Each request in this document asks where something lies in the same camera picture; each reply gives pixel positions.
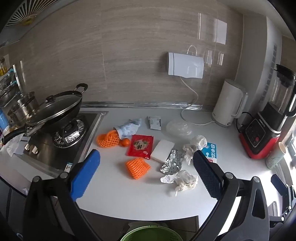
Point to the white patterned cup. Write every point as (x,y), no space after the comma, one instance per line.
(274,157)

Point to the red and black blender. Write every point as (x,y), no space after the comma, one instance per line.
(256,134)

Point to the metal wall rack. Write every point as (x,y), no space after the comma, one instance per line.
(9,90)

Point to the small grey sachet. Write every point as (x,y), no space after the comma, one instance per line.
(153,121)

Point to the red snack packet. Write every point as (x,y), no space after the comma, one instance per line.
(138,146)

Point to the stainless steel pot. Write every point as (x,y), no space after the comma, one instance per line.
(20,111)

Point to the black wok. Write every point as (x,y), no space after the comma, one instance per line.
(64,118)

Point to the white electric kettle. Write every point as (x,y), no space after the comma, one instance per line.
(227,104)

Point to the green trash bin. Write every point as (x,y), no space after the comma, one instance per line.
(150,234)

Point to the blue thermos bottle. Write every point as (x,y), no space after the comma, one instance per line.
(2,119)

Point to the blue and white milk carton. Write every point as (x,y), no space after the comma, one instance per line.
(210,150)

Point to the small tangerine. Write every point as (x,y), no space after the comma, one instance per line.
(124,142)

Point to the white wall socket box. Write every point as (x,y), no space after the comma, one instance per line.
(185,64)

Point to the clear plastic bag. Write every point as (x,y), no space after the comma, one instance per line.
(178,128)

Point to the grey range hood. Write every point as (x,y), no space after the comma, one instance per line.
(23,18)

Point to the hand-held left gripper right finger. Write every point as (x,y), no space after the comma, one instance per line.
(208,176)

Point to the round orange foam net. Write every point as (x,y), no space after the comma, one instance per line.
(106,140)

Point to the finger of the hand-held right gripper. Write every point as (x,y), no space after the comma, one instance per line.
(278,185)

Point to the blue and white wrapper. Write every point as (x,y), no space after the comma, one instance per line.
(128,129)

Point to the yellow oil bottle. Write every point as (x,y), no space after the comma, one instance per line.
(2,67)

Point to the silver blister pack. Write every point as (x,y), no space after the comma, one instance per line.
(172,162)

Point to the white paper sheet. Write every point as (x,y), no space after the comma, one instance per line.
(13,144)

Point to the white foam block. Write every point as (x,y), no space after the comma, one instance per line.
(161,150)

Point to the white tissue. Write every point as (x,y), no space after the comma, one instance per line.
(185,180)
(194,143)

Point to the foil burner liner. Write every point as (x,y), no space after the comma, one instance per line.
(69,139)

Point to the glass wok lid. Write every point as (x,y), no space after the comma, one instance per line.
(53,109)

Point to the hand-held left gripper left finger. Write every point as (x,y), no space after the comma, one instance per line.
(85,176)

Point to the gas stove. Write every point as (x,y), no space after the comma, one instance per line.
(46,150)

